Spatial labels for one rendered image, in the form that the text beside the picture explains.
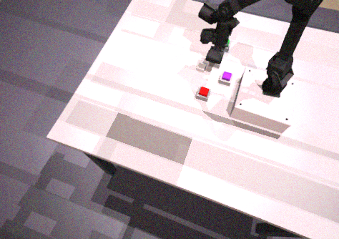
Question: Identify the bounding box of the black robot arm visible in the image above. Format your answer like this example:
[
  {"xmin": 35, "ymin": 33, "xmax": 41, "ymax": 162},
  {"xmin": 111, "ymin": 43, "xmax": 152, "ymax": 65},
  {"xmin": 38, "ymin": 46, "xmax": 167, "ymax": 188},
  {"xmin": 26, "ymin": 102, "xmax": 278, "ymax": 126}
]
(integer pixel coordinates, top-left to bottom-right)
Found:
[{"xmin": 198, "ymin": 0, "xmax": 323, "ymax": 98}]

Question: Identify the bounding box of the purple button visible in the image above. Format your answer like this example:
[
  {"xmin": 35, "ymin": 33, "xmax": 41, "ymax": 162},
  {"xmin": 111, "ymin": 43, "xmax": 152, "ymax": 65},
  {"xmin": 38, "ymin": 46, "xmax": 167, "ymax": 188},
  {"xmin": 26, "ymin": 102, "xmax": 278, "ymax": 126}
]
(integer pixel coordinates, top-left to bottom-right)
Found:
[{"xmin": 218, "ymin": 72, "xmax": 233, "ymax": 86}]

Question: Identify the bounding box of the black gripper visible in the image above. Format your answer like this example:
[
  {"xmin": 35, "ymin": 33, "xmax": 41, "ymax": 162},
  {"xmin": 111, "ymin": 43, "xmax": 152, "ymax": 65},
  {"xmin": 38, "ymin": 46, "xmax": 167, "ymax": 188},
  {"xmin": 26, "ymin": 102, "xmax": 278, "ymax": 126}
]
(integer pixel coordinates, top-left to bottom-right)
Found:
[{"xmin": 205, "ymin": 28, "xmax": 233, "ymax": 64}]

